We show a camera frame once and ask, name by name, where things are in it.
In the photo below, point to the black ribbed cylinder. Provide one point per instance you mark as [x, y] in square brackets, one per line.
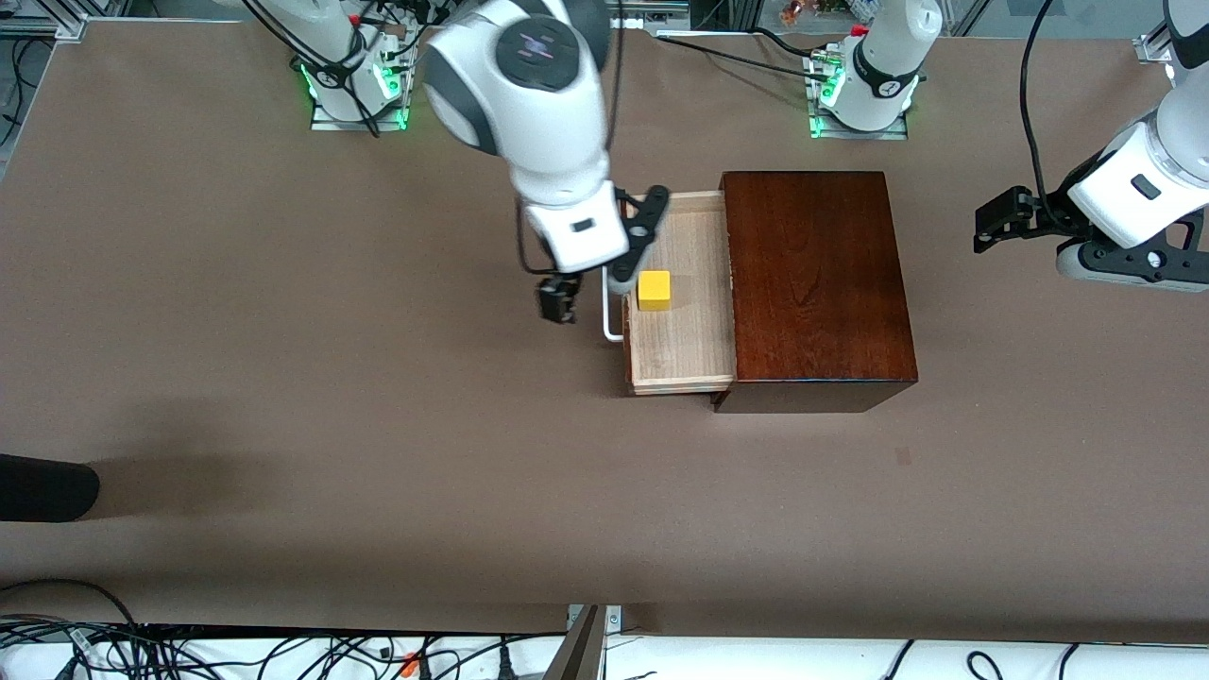
[47, 488]

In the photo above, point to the grey power strip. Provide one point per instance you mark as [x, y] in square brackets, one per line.
[652, 9]

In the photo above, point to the aluminium frame profile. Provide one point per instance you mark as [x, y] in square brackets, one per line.
[57, 26]
[1157, 47]

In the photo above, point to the yellow cube block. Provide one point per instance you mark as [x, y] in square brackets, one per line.
[654, 290]

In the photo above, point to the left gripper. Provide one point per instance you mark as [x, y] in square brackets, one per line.
[1047, 210]

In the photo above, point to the small aluminium mounting plate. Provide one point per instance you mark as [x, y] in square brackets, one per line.
[614, 619]

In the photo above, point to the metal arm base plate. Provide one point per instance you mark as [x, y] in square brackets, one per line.
[359, 123]
[888, 134]

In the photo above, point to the dark grey metal beam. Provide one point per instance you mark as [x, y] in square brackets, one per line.
[581, 652]

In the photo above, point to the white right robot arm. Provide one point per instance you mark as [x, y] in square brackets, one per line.
[529, 94]

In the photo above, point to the dark brown wooden cabinet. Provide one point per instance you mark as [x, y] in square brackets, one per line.
[822, 283]

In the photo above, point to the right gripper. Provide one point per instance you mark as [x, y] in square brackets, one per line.
[557, 298]

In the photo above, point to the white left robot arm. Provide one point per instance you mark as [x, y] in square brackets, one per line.
[888, 57]

